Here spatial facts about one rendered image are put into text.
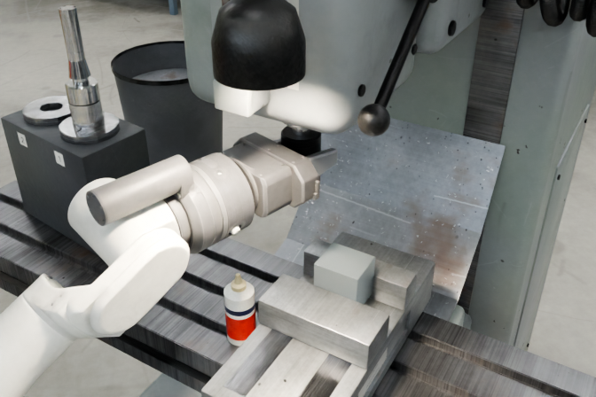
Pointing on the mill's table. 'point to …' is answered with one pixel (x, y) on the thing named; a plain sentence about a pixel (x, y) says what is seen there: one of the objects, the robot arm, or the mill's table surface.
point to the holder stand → (67, 158)
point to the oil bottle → (239, 310)
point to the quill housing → (316, 30)
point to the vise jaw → (324, 320)
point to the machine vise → (396, 334)
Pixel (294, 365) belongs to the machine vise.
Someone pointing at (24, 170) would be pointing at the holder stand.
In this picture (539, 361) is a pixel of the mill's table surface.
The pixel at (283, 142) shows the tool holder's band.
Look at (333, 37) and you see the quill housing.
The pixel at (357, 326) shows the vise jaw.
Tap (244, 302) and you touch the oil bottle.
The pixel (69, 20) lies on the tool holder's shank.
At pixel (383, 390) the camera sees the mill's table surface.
